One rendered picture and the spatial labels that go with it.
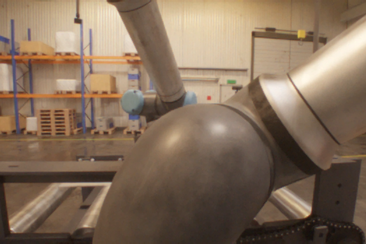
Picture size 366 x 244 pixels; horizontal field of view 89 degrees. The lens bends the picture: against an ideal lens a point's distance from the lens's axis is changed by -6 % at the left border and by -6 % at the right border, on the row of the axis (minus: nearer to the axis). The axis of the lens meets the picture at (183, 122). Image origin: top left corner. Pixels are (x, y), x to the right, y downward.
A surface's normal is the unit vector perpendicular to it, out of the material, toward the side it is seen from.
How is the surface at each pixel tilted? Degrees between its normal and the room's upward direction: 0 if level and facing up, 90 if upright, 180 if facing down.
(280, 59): 90
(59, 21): 90
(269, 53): 90
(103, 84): 90
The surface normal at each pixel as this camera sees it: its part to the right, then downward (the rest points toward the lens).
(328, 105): -0.54, 0.20
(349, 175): 0.11, 0.11
